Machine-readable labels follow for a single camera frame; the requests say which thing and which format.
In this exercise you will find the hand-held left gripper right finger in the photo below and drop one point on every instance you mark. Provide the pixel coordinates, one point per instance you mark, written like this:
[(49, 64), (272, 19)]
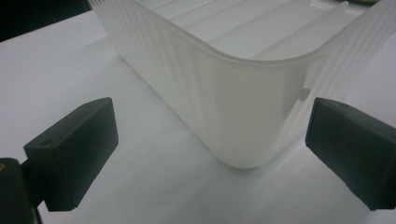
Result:
[(358, 149)]

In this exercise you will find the translucent white plastic bin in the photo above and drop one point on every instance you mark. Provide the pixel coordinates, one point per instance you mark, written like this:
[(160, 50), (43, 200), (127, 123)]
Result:
[(243, 102)]

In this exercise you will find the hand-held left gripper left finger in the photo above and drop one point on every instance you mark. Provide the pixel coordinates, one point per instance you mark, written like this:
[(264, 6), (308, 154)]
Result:
[(73, 149)]

